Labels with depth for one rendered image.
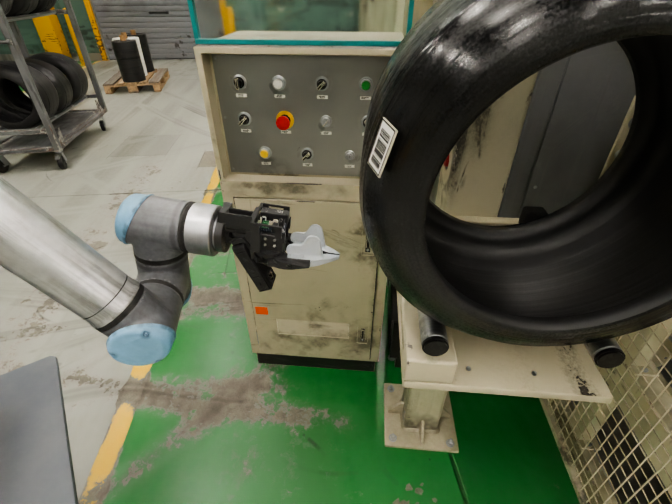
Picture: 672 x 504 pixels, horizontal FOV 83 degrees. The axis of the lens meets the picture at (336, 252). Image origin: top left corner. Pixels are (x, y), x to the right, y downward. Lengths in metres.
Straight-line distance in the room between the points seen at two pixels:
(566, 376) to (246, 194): 0.96
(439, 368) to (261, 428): 1.04
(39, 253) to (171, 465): 1.17
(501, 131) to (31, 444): 1.19
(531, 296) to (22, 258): 0.81
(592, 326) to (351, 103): 0.80
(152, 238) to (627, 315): 0.74
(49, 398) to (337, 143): 0.98
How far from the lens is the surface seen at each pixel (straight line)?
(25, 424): 1.15
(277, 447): 1.59
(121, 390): 1.92
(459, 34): 0.47
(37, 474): 1.06
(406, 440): 1.60
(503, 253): 0.88
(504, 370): 0.81
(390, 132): 0.46
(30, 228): 0.61
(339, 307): 1.46
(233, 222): 0.65
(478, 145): 0.89
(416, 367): 0.71
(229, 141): 1.24
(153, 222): 0.69
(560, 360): 0.88
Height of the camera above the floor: 1.40
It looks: 35 degrees down
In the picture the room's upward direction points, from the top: straight up
